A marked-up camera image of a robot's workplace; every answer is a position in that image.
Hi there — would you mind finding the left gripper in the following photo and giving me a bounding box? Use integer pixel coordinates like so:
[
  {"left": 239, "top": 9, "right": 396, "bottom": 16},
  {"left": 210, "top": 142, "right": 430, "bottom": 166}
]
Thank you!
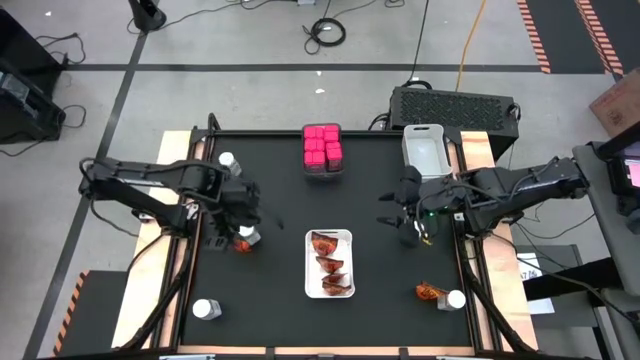
[{"left": 202, "top": 169, "right": 287, "bottom": 252}]

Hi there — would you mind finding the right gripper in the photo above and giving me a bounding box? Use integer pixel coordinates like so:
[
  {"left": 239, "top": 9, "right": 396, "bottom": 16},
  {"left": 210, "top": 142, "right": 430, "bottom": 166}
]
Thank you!
[{"left": 375, "top": 164, "right": 470, "bottom": 250}]

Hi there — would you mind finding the white-lidded bagel seasoning jar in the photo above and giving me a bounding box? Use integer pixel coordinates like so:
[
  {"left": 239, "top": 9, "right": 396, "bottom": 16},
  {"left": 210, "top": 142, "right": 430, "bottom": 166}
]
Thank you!
[
  {"left": 218, "top": 150, "right": 243, "bottom": 176},
  {"left": 237, "top": 224, "right": 263, "bottom": 247},
  {"left": 436, "top": 288, "right": 467, "bottom": 312},
  {"left": 191, "top": 298, "right": 223, "bottom": 322}
]

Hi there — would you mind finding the white plastic bin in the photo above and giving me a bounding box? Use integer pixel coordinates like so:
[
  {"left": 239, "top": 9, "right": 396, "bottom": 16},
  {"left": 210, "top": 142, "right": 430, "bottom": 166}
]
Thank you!
[{"left": 304, "top": 229, "right": 357, "bottom": 300}]

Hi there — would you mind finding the dark grey plastic bin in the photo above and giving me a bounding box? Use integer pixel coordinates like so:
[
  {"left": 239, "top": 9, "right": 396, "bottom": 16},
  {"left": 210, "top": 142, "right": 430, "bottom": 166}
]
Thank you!
[{"left": 301, "top": 123, "right": 345, "bottom": 177}]

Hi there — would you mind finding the black table mat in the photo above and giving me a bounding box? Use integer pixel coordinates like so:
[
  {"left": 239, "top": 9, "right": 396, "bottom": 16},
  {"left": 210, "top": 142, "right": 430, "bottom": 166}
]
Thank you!
[{"left": 180, "top": 132, "right": 475, "bottom": 350}]

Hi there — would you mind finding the light grey plastic bin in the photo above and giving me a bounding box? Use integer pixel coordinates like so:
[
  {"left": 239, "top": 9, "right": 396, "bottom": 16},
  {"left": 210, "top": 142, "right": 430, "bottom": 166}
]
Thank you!
[{"left": 401, "top": 123, "right": 454, "bottom": 180}]

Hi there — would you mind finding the black perforated computer case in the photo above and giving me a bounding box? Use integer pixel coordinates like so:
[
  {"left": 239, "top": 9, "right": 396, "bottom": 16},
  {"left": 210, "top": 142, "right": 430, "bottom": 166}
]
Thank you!
[{"left": 388, "top": 85, "right": 521, "bottom": 162}]

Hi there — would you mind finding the white paper sheet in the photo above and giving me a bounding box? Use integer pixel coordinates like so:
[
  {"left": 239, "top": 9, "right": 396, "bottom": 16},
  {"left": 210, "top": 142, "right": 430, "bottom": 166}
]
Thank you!
[{"left": 516, "top": 252, "right": 556, "bottom": 316}]

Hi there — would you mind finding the black mat with orange stripes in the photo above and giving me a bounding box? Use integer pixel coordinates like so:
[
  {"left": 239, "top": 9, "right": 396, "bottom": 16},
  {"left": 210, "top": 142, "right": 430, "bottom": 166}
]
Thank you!
[
  {"left": 516, "top": 0, "right": 640, "bottom": 77},
  {"left": 52, "top": 269, "right": 129, "bottom": 359}
]

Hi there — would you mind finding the black metal bar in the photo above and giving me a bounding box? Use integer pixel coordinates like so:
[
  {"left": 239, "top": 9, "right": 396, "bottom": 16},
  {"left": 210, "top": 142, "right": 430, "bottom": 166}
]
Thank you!
[{"left": 522, "top": 257, "right": 621, "bottom": 301}]

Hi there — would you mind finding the grey metal cart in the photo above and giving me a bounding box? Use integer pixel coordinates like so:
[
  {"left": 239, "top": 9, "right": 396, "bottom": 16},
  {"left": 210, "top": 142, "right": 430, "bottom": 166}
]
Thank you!
[{"left": 572, "top": 140, "right": 640, "bottom": 360}]

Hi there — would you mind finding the black device with pink screen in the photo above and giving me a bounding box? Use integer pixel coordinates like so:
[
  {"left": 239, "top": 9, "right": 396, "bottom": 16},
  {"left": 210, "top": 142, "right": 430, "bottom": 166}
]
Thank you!
[{"left": 597, "top": 132, "right": 640, "bottom": 221}]

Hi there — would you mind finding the black stand base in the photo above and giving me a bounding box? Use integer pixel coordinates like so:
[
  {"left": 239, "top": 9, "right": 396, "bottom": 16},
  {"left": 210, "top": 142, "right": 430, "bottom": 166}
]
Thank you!
[{"left": 127, "top": 0, "right": 168, "bottom": 34}]

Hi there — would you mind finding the black case with grey latch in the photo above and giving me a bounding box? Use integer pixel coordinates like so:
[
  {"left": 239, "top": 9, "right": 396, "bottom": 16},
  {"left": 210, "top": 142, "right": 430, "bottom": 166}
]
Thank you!
[{"left": 0, "top": 58, "right": 68, "bottom": 146}]

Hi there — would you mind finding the brown cardboard box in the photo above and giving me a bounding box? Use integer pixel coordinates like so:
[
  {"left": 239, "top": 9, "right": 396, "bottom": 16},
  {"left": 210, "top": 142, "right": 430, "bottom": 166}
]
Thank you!
[{"left": 588, "top": 67, "right": 640, "bottom": 139}]

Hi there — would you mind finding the black equipment case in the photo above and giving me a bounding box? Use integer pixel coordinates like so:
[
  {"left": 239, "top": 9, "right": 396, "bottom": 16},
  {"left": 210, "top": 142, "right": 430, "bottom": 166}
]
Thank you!
[{"left": 0, "top": 7, "right": 64, "bottom": 71}]

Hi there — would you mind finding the black hanging cable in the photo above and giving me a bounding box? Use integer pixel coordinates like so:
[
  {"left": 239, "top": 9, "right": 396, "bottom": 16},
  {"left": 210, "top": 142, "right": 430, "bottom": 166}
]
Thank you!
[{"left": 402, "top": 0, "right": 431, "bottom": 91}]

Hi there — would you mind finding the coiled black cable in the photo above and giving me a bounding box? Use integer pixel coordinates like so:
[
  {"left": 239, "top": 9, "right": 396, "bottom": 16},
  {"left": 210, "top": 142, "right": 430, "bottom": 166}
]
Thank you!
[{"left": 301, "top": 17, "right": 347, "bottom": 56}]

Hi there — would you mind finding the yellow hanging cable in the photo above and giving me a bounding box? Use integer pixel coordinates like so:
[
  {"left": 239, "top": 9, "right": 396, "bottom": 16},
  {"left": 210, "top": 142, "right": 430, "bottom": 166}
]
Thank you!
[{"left": 454, "top": 0, "right": 489, "bottom": 93}]

